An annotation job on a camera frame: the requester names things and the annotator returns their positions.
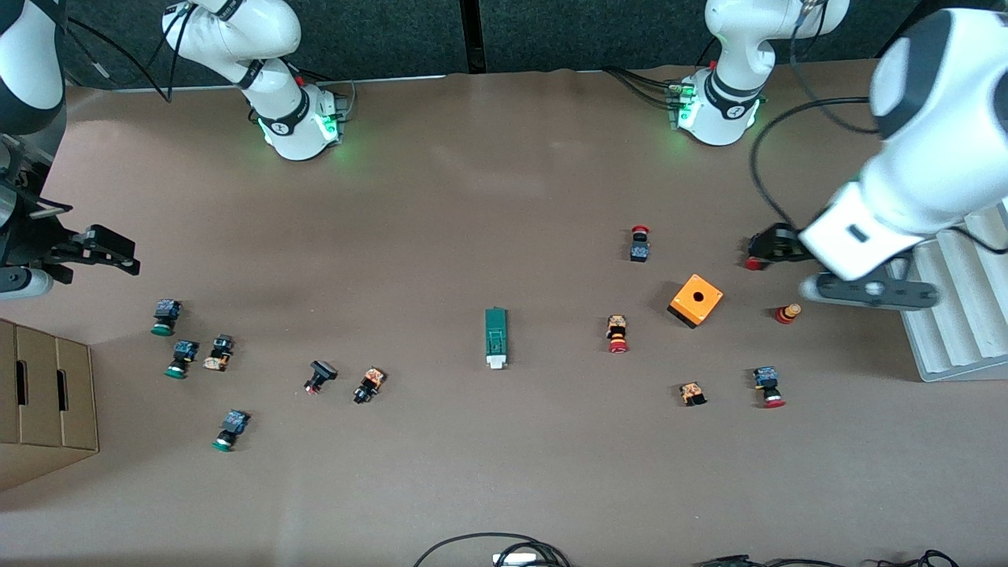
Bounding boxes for green pushbutton with blue block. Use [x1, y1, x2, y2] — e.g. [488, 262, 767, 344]
[211, 409, 251, 453]
[164, 339, 200, 380]
[150, 298, 183, 337]

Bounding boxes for white ridged plastic tray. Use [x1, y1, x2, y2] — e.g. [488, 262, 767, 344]
[898, 201, 1008, 384]

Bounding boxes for brown cardboard box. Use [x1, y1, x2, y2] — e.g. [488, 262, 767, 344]
[0, 317, 100, 493]

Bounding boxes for black square button red base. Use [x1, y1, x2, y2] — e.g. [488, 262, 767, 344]
[303, 359, 339, 395]

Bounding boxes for black pushbutton with orange block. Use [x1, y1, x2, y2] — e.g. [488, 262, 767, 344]
[352, 366, 387, 406]

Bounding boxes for brown paper table cover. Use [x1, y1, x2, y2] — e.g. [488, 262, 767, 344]
[0, 47, 1008, 567]

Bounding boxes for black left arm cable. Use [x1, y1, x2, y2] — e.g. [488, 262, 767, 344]
[748, 94, 895, 231]

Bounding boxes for orange button enclosure box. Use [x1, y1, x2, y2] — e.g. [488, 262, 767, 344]
[668, 273, 725, 329]

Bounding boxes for beige black switch block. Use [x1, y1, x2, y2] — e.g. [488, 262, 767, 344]
[202, 334, 235, 372]

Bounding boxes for black left base cables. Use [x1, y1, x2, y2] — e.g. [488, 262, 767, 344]
[605, 67, 680, 109]

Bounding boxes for black base cables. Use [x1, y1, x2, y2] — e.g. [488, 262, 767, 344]
[605, 67, 680, 109]
[298, 71, 357, 119]

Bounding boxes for black right base cables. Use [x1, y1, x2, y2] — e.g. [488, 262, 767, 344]
[298, 71, 357, 119]

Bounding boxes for thin black cable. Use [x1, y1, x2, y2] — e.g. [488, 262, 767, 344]
[748, 549, 960, 567]

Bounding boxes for black vertical post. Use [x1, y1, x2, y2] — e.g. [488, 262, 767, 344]
[461, 0, 482, 74]

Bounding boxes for black cable bundle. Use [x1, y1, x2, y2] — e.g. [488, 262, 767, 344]
[492, 542, 572, 567]

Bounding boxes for black looped cable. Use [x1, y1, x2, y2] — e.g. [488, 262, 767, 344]
[413, 532, 573, 567]

